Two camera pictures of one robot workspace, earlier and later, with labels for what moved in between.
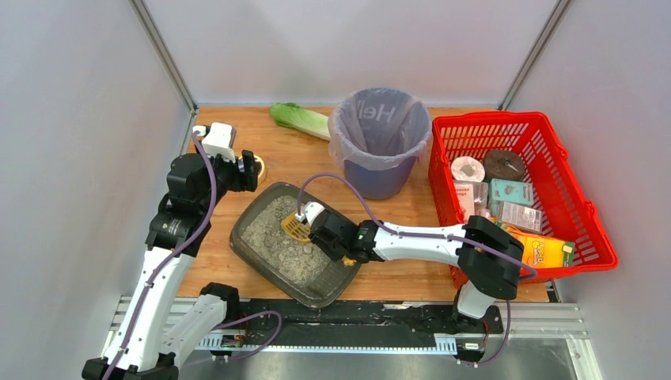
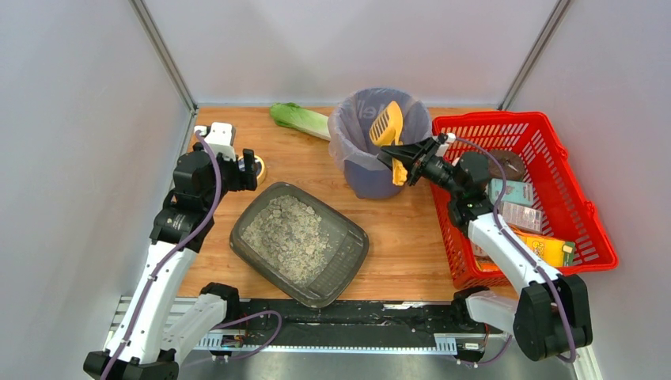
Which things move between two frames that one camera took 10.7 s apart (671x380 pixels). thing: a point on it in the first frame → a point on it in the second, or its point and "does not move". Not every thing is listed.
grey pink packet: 520,215 does not move
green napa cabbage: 293,116 does not move
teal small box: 512,191 does not move
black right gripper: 320,237 → 421,159
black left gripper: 248,170 does not move
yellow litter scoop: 300,231 → 386,129
